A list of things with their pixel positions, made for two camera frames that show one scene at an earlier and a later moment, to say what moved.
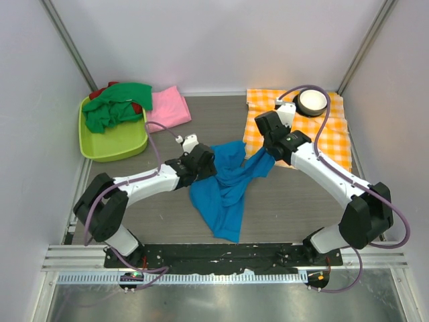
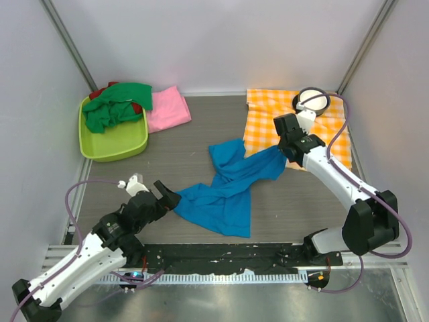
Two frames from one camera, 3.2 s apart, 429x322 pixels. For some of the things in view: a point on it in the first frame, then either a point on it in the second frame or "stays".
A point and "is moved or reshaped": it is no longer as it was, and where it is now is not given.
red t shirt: [137, 109] stays
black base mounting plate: [223, 257] stays
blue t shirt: [222, 196] is moved or reshaped
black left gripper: [210, 170] → [170, 200]
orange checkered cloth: [328, 130] stays
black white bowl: [310, 102] stays
